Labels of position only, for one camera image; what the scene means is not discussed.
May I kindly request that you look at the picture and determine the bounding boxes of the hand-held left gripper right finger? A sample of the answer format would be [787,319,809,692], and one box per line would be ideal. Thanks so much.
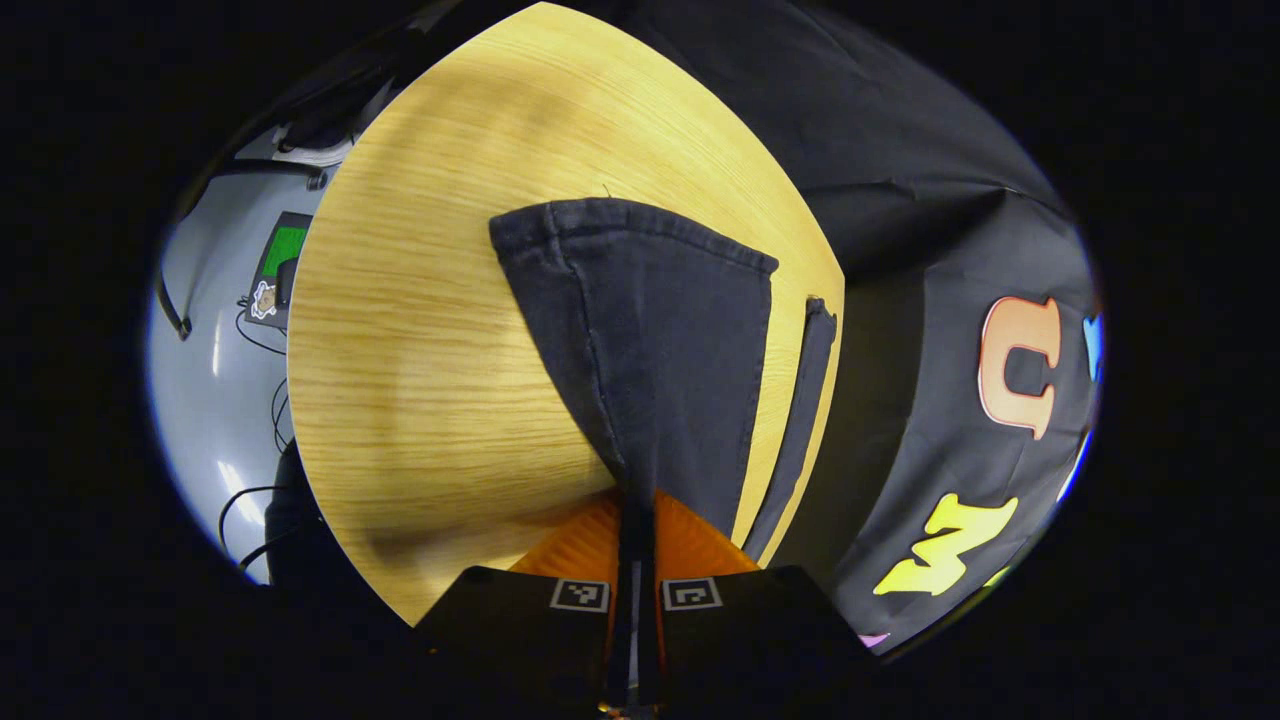
[638,487,879,715]

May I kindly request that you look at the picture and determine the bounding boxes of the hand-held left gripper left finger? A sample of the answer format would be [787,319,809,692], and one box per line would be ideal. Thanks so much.
[413,488,633,715]

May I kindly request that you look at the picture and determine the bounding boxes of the black jeans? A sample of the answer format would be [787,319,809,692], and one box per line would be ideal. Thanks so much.
[488,196,841,569]

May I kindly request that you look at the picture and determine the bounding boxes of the dark bulky object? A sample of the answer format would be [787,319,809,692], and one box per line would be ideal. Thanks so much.
[263,440,333,587]

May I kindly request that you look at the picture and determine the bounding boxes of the green screen device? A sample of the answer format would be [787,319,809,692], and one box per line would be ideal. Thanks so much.
[245,211,313,331]

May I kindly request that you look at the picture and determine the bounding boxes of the black backdrop cloth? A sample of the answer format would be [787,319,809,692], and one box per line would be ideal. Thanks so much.
[560,0,1101,656]

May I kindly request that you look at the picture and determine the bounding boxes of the black floor cable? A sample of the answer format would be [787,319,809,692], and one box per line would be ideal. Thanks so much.
[218,484,301,576]

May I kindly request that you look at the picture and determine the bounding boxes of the black curved metal frame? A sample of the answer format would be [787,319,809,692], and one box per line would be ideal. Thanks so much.
[155,158,331,341]

